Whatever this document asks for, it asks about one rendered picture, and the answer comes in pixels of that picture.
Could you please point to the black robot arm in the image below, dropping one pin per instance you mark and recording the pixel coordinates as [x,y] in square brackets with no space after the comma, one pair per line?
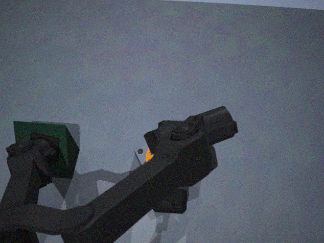
[183,155]

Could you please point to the orange and white round plate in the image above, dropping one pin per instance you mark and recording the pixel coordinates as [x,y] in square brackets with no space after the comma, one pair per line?
[148,156]

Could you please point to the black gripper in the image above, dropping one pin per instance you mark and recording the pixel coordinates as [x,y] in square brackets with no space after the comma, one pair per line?
[176,201]

